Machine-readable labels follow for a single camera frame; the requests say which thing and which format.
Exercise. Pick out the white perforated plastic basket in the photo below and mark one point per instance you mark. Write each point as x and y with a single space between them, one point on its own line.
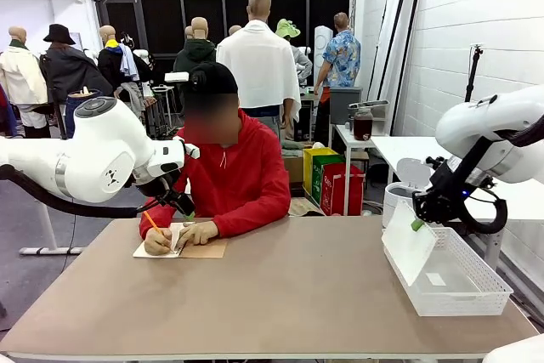
467 295

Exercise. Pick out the cardboard box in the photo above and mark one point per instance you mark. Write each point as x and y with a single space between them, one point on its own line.
294 169

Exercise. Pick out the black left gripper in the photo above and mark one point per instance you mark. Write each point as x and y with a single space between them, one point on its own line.
180 203

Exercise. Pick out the mannequin in cream coat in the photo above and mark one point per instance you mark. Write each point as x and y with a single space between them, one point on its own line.
21 78

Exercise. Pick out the person's right forearm red sleeve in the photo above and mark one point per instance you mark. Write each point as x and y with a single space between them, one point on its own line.
159 214

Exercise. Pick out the glass jar dark liquid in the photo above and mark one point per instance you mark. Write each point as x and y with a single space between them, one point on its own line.
363 125

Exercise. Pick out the white paper sheet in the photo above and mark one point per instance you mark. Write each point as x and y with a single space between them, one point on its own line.
408 248

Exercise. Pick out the black bucket hat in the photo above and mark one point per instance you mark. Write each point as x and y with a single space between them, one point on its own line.
59 35

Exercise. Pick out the red bag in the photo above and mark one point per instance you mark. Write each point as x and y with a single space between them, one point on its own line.
344 193

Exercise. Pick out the white round trash bin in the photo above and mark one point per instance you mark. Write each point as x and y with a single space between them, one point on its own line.
395 201

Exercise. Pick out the grey flat tray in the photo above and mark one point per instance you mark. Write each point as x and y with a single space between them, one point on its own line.
369 104

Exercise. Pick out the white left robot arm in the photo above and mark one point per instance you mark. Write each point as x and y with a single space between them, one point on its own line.
98 154

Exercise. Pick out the orange pencil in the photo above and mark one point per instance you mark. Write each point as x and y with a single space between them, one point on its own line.
149 218

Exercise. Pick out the mannequin in green hoodie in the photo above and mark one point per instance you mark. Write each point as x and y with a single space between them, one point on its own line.
195 52

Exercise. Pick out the small white stand table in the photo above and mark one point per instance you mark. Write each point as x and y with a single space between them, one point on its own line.
346 133

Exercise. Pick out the green bag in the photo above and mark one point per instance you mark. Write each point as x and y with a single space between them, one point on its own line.
323 163

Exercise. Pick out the white side table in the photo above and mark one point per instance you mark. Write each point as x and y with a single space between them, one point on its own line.
404 146

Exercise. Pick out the mannequin dark jacket and jeans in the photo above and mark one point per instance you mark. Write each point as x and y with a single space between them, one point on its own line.
72 69

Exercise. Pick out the mannequin draped in white cloth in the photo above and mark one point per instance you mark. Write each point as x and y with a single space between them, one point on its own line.
259 69

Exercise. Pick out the black cap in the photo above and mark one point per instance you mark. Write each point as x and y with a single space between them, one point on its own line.
212 78

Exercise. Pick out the black-framed white panel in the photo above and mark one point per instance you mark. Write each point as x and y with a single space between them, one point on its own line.
393 40
408 61

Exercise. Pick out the white tower appliance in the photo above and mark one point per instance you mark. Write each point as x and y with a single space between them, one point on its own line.
323 40

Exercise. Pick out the yellow bag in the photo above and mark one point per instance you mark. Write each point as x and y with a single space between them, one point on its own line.
314 152

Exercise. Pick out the person in red hoodie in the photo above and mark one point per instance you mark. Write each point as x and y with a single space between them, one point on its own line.
251 167

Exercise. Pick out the grey cabinet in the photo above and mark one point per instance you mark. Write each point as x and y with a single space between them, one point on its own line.
345 103

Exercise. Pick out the person's left forearm red sleeve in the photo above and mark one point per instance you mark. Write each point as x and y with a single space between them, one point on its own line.
255 218

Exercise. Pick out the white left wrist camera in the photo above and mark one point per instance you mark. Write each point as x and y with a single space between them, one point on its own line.
192 150

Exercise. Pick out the man in floral shirt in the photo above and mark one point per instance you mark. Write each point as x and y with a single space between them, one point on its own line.
342 61

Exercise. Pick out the bare mannequin head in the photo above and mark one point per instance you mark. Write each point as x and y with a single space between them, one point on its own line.
234 30
188 32

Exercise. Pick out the person's right hand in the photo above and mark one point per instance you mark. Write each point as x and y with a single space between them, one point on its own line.
158 244

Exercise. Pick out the mannequin with green hat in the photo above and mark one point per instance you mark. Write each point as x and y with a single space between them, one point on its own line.
287 28

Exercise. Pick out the person's left hand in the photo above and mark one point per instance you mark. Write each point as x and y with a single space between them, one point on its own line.
200 233

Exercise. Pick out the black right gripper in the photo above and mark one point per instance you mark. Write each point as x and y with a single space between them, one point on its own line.
446 188

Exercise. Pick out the mannequin with yellow collar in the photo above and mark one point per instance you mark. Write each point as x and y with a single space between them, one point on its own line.
115 65

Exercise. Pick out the white desk frame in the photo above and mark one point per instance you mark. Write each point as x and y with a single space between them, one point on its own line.
49 231

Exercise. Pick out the black tripod stand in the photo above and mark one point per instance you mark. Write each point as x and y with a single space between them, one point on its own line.
472 82

